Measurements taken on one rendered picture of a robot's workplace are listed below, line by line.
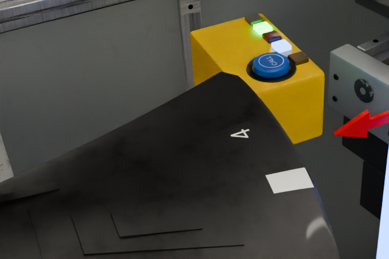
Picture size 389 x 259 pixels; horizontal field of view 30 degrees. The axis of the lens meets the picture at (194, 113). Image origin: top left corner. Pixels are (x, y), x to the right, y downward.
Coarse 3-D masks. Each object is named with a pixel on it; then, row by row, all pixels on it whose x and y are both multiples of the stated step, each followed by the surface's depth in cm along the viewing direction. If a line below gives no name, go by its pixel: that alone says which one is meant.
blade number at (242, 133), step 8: (248, 120) 55; (232, 128) 55; (240, 128) 55; (248, 128) 55; (224, 136) 54; (232, 136) 54; (240, 136) 54; (248, 136) 54; (256, 136) 54; (232, 144) 54; (240, 144) 54
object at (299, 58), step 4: (300, 52) 82; (288, 56) 82; (292, 56) 81; (296, 56) 81; (300, 56) 81; (304, 56) 81; (292, 60) 81; (296, 60) 81; (300, 60) 81; (304, 60) 81; (308, 60) 81; (296, 64) 81
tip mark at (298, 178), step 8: (304, 168) 53; (272, 176) 52; (280, 176) 52; (288, 176) 52; (296, 176) 52; (304, 176) 53; (272, 184) 52; (280, 184) 52; (288, 184) 52; (296, 184) 52; (304, 184) 52; (312, 184) 52; (280, 192) 51
